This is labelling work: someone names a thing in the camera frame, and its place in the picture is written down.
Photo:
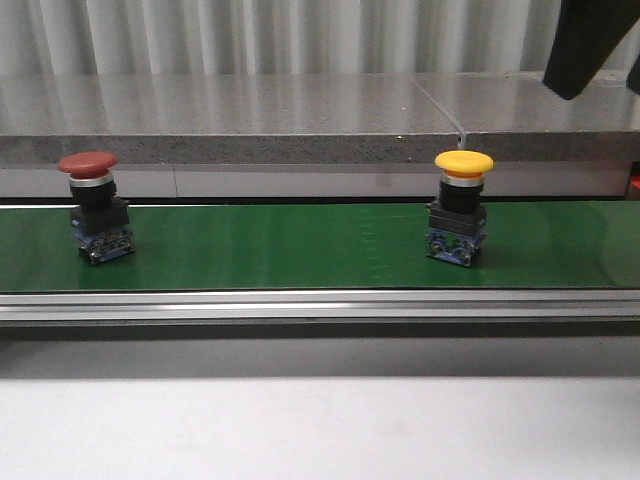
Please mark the pleated grey curtain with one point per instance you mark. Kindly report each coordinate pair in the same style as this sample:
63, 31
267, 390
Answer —
268, 37

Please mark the red plastic tray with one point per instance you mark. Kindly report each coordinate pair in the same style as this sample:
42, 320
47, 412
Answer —
633, 188

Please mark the red mushroom push button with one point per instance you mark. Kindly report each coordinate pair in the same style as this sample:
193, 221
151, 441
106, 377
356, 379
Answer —
100, 222

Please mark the green conveyor belt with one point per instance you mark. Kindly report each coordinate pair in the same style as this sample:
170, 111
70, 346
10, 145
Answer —
324, 263

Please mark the grey stone counter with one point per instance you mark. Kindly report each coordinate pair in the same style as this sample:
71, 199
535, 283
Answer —
322, 135

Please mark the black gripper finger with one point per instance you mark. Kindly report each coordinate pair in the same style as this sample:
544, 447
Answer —
633, 78
586, 35

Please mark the yellow mushroom push button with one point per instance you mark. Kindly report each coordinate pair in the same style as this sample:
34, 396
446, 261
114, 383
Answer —
457, 219

